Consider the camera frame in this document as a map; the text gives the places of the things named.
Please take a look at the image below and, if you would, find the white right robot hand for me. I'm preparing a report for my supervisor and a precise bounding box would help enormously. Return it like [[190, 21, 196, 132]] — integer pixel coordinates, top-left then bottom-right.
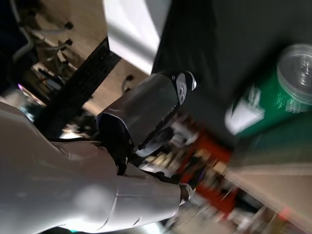
[[0, 70, 198, 234]]

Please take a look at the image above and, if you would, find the green white soda can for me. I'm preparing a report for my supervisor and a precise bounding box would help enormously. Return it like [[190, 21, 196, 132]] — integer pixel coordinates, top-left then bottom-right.
[[224, 43, 312, 137]]

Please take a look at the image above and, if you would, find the black perforated rack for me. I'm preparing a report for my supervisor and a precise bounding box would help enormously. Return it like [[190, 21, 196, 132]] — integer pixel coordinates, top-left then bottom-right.
[[42, 36, 122, 139]]

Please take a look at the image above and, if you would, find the white side table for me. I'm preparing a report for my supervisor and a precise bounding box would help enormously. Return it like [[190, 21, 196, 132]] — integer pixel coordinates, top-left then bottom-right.
[[102, 0, 169, 76]]

